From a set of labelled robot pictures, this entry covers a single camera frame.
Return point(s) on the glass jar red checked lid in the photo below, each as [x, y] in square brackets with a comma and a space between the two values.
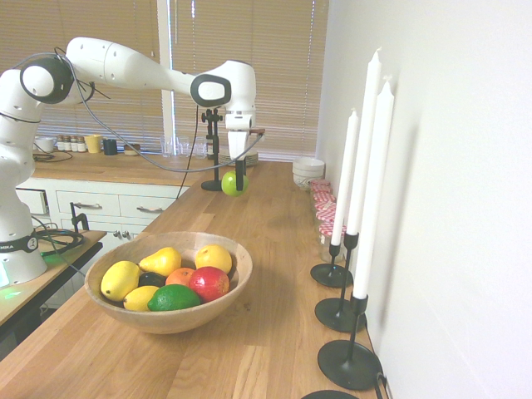
[327, 217]
[320, 183]
[326, 245]
[322, 193]
[325, 206]

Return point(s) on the black camera stand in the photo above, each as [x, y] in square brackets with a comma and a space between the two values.
[213, 124]

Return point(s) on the yellow orange round fruit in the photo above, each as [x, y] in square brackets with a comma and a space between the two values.
[213, 258]

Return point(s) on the black clamp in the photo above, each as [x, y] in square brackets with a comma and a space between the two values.
[79, 218]

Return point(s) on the short white candle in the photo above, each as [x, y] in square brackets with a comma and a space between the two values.
[346, 178]

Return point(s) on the yellow pear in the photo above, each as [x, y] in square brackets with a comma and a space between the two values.
[162, 261]

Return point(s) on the green apple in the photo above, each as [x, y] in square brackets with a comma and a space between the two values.
[229, 183]

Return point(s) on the large yellow lemon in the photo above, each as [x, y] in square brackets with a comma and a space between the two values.
[119, 280]

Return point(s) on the yellow mug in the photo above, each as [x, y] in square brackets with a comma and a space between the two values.
[93, 144]

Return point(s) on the red apple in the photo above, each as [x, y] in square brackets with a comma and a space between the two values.
[209, 284]

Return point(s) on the spice jar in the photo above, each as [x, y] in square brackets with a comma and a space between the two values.
[67, 144]
[74, 144]
[82, 144]
[60, 143]

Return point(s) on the low black candle holder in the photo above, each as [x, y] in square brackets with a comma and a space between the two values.
[330, 276]

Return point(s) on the black round holder base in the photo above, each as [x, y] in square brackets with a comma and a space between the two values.
[330, 395]

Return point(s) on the stack of white plates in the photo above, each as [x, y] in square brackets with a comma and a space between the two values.
[252, 158]

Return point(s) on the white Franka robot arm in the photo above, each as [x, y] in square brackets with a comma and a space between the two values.
[124, 70]

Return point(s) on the small orange tangerine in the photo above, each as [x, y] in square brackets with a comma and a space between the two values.
[179, 277]

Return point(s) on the green lime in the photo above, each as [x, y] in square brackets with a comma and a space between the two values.
[174, 298]

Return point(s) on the tallest white candle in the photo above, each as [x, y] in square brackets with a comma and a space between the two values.
[365, 145]

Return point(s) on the stack of white bowls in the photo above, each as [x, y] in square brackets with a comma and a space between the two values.
[308, 171]

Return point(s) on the dark red wrist camera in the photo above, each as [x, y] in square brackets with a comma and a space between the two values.
[258, 131]

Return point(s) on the clear drinking glass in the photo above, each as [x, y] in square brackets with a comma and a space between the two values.
[201, 147]
[187, 145]
[167, 146]
[178, 146]

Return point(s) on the narrow brown window blind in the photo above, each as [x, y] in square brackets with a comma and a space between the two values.
[116, 21]

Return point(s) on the medium white candle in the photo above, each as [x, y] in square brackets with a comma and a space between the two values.
[374, 199]

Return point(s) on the wide brown window blind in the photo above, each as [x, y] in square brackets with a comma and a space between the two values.
[287, 83]

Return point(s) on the wooden fruit bowl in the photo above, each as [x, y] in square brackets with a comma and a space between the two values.
[183, 318]

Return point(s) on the wooden robot table black frame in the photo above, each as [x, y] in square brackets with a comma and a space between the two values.
[25, 297]

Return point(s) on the white drawer cabinet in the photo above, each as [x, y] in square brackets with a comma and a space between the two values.
[95, 205]

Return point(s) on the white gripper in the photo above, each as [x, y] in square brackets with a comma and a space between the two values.
[239, 141]

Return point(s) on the tall black candle holder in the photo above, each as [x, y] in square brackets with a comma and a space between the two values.
[349, 367]
[338, 318]

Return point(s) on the dark avocado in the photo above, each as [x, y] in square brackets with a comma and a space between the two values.
[151, 279]

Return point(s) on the black cup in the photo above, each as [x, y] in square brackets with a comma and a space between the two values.
[110, 147]

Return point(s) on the white cup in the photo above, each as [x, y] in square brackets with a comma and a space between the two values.
[45, 144]

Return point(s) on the small yellow lemon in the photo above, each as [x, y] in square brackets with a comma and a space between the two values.
[139, 299]

